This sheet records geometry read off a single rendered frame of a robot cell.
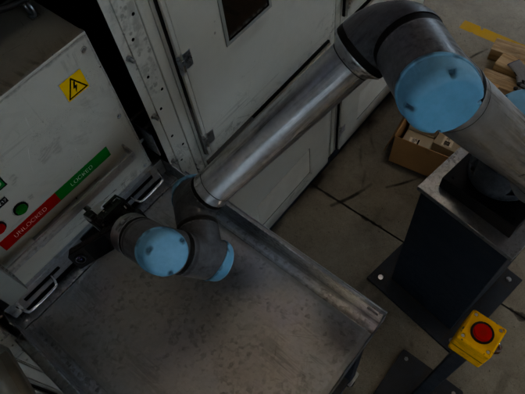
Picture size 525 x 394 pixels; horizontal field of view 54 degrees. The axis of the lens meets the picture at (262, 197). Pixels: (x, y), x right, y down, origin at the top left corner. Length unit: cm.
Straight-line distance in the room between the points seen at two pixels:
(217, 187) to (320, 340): 45
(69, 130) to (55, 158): 7
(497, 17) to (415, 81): 251
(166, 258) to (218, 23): 59
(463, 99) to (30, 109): 79
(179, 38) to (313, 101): 40
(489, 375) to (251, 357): 117
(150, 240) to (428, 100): 54
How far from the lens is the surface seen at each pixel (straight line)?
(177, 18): 118
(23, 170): 118
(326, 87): 92
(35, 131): 114
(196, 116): 137
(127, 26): 111
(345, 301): 128
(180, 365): 128
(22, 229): 127
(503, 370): 222
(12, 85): 107
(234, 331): 128
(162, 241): 97
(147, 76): 121
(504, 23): 324
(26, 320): 146
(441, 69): 77
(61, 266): 142
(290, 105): 95
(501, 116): 93
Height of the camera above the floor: 206
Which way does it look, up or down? 60 degrees down
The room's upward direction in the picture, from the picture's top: 10 degrees counter-clockwise
